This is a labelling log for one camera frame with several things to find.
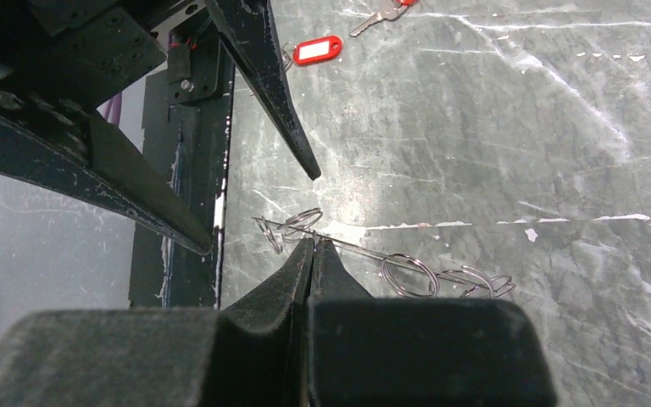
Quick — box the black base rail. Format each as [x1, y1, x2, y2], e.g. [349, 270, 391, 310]
[129, 34, 235, 308]

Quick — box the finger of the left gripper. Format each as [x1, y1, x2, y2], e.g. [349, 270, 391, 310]
[205, 0, 321, 181]

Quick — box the key with red label fob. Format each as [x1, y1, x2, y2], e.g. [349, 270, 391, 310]
[281, 36, 343, 70]

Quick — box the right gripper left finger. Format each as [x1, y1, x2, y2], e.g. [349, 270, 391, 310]
[0, 238, 314, 406]

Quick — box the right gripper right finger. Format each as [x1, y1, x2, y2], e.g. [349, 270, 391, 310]
[307, 241, 558, 406]

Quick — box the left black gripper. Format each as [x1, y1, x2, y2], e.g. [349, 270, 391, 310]
[0, 1, 220, 255]

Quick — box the key with red tag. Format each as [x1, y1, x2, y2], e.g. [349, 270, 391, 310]
[349, 0, 418, 37]

